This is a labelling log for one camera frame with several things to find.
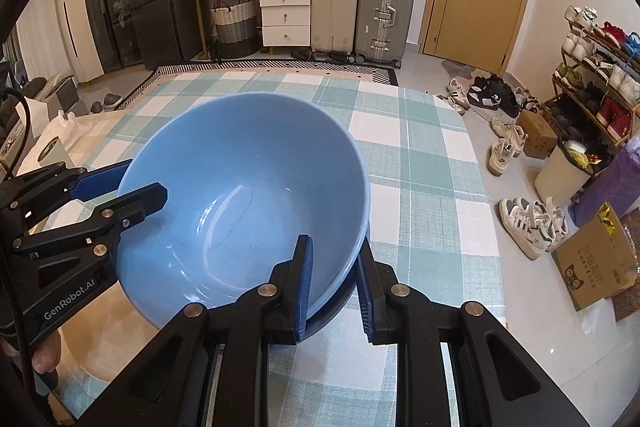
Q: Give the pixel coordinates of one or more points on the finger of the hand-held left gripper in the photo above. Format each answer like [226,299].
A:
[100,182]
[145,199]

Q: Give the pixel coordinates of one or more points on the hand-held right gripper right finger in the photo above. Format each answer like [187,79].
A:
[364,292]

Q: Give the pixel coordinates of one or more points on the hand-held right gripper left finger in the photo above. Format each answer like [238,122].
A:
[302,287]

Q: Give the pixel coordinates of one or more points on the cream round plate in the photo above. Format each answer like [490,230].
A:
[100,342]

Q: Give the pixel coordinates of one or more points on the light blue bowl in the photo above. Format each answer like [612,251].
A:
[240,187]

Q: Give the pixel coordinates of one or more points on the person's left hand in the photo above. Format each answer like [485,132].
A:
[47,354]

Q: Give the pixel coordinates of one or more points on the cream tumbler cup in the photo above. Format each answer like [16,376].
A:
[52,152]

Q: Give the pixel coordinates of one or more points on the white tissue paper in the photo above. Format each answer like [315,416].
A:
[70,127]

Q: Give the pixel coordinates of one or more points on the teal checked tablecloth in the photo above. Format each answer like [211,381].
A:
[415,187]

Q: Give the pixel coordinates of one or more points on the white grey woven basket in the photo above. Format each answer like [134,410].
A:
[232,27]

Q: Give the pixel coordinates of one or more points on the scattered loose shoes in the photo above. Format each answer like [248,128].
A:
[502,154]

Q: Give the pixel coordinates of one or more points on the white trash bin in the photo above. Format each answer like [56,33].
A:
[560,174]

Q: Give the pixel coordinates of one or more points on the white vanity desk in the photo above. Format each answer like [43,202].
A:
[285,17]

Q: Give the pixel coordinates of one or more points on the small brown cardboard box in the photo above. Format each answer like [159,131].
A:
[537,137]

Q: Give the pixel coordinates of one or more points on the cat print cardboard box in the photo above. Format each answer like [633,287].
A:
[595,262]

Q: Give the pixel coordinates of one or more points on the grey door mat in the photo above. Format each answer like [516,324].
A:
[457,68]

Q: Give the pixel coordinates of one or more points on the beige suitcase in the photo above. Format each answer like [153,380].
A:
[332,7]

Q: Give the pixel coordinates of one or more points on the purple bag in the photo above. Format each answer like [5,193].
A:
[615,187]

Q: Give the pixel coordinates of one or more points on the silver suitcase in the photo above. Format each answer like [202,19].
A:
[370,17]

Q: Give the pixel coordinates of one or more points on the gold metal shoe rack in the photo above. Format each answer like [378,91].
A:
[600,129]

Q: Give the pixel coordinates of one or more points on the rows of assorted shoes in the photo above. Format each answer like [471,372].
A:
[615,112]

